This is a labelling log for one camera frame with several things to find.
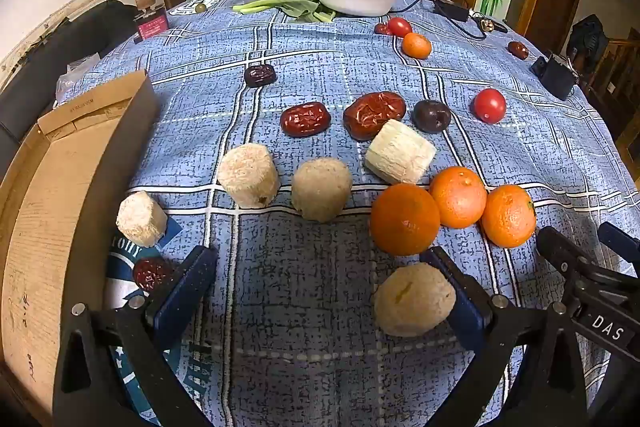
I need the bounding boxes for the round peeled sugarcane chunk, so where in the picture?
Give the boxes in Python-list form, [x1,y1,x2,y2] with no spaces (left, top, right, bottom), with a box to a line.
[373,262,457,337]

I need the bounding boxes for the orange tangerine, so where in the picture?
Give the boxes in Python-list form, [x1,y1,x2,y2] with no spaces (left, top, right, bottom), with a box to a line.
[369,183,440,257]
[480,184,537,248]
[428,167,487,229]

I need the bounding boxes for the beige sugarcane chunk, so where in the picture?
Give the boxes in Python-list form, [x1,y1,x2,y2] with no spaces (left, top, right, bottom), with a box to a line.
[292,157,352,223]
[217,143,280,209]

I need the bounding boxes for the brown cardboard tray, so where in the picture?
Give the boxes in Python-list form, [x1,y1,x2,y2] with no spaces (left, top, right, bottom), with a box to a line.
[1,70,158,425]

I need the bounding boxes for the white sugarcane block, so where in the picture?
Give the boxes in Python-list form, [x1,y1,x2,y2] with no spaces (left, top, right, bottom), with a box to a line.
[364,119,436,184]

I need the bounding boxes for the red cherry tomato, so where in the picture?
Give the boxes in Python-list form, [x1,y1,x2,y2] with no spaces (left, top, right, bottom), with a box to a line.
[472,89,506,124]

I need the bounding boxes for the small sugarcane chunk near tray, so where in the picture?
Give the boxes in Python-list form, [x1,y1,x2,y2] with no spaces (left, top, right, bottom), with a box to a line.
[116,191,168,248]

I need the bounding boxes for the blue plaid tablecloth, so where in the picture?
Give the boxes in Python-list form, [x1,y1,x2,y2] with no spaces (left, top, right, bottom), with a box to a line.
[72,0,639,426]

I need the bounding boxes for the black clip device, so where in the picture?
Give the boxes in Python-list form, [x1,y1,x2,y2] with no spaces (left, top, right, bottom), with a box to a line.
[529,53,579,101]

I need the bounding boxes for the dark purple plum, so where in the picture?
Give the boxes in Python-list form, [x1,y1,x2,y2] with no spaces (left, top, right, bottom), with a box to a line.
[411,100,451,134]

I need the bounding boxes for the dark jujube far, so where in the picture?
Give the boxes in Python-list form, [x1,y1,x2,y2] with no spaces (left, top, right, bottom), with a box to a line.
[244,64,277,88]

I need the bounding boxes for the large red jujube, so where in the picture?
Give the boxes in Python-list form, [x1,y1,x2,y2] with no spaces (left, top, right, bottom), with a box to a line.
[343,91,406,141]

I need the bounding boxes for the clear plastic bag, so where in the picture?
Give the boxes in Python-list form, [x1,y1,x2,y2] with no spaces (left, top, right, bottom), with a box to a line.
[54,53,101,105]

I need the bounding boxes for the black sofa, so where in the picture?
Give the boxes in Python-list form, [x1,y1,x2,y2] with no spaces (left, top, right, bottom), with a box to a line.
[0,0,138,171]

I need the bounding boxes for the red labelled jar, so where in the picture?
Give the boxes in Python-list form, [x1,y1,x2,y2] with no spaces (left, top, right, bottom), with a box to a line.
[134,0,169,41]

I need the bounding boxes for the small far tangerine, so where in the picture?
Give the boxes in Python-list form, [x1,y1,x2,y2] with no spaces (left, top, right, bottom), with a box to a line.
[401,32,432,60]

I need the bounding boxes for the green leafy vegetable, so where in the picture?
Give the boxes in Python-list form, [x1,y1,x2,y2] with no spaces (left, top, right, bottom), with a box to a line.
[232,0,336,23]

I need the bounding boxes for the far red tomato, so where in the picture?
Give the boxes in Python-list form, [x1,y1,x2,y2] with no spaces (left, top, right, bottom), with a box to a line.
[387,17,412,38]

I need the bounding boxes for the small far red fruit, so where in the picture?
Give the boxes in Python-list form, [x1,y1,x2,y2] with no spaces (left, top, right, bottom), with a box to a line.
[374,23,390,35]

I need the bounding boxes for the black power adapter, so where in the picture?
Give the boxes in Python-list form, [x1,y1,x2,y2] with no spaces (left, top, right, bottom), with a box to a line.
[433,0,470,22]

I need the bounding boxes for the black adapter cable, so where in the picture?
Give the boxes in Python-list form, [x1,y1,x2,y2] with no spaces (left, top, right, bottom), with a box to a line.
[387,0,490,41]

